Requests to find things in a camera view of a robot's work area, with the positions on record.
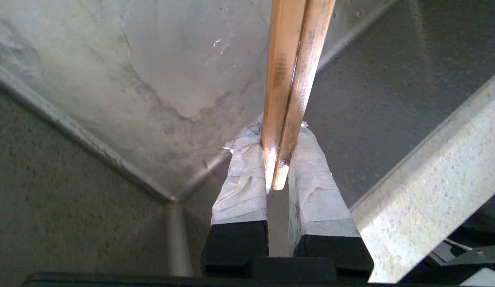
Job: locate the stainless steel sink basin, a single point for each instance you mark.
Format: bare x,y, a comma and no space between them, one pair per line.
112,119

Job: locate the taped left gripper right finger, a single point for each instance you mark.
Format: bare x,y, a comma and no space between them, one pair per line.
315,199

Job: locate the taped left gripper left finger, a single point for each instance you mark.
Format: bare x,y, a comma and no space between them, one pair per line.
241,199

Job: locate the wooden chopsticks pair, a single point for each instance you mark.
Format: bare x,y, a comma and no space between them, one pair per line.
311,59

